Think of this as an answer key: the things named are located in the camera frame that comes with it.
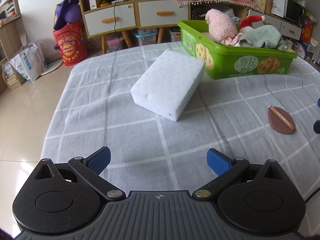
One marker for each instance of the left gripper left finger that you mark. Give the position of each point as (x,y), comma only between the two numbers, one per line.
(88,171)

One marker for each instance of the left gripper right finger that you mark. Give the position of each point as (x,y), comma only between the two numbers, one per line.
(227,170)

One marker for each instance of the brown makeup sponge puff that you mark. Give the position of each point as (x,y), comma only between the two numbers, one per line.
(280,120)

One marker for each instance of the green plastic storage box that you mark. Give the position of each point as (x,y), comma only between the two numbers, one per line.
(225,61)

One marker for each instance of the mint green plush towel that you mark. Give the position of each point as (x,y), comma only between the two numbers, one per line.
(266,36)

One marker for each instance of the large white foam sponge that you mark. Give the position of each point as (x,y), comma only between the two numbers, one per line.
(168,84)

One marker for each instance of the santa claus plush doll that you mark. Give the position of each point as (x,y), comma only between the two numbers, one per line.
(246,24)

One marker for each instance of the pink plush hat doll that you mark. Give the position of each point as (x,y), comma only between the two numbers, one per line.
(221,28)

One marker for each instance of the grey checked tablecloth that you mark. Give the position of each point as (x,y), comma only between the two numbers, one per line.
(149,152)

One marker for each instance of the white paper shopping bag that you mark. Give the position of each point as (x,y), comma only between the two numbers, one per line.
(29,61)

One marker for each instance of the red cartoon storage bin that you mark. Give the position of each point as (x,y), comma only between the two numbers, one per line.
(70,43)

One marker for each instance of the clear box blue lid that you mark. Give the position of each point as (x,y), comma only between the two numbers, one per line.
(145,37)

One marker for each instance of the low tv cabinet white drawers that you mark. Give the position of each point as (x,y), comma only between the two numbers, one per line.
(286,28)

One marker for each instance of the wooden desk at left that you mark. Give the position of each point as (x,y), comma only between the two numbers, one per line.
(10,42)

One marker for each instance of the purple plush toy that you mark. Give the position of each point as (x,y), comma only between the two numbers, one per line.
(67,12)

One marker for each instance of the wooden shelf cabinet with drawers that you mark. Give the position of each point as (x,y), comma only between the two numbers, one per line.
(123,16)

